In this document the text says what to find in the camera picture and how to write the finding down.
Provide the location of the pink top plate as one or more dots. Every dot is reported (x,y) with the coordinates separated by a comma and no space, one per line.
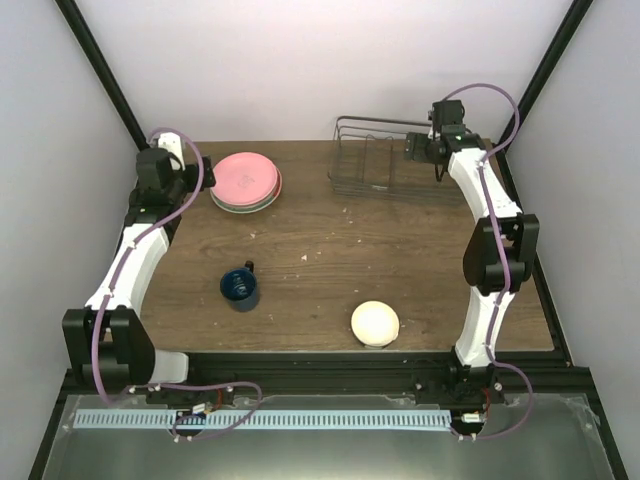
(244,178)

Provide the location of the teal white bowl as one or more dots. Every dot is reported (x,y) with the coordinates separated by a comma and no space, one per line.
(375,324)

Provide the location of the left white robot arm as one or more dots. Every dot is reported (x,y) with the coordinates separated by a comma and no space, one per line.
(107,345)

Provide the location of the right black frame post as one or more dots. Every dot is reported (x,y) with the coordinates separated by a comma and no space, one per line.
(560,41)

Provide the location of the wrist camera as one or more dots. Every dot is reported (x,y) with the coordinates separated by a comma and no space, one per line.
(174,145)
(447,116)

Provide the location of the metal front tray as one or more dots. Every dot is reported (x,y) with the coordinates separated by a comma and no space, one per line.
(556,436)

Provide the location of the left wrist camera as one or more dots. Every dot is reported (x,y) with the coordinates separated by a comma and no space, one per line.
(174,145)

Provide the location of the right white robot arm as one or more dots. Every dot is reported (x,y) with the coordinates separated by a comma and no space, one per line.
(499,256)

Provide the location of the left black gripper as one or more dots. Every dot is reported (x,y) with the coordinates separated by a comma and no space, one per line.
(208,176)

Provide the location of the left black frame post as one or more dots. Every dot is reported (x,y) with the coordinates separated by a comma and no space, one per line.
(79,27)

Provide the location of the wire dish rack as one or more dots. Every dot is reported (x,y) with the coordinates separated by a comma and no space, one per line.
(385,158)

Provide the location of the lower pink plate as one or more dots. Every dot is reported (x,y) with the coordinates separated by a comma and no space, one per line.
(275,187)

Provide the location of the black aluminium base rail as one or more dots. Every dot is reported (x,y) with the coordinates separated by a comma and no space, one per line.
(430,377)

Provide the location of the light blue slotted strip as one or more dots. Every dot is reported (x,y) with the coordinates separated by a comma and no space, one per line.
(421,420)

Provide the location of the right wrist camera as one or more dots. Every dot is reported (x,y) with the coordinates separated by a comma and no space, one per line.
(447,116)

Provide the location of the pink plate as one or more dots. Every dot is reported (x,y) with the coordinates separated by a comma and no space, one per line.
(244,178)
(275,187)

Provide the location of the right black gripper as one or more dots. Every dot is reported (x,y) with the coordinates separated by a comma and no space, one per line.
(417,154)

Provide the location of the black frame post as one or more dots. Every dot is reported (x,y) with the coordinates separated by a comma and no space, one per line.
(560,41)
(79,27)

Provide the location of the dark blue mug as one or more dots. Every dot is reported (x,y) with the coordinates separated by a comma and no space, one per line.
(239,287)

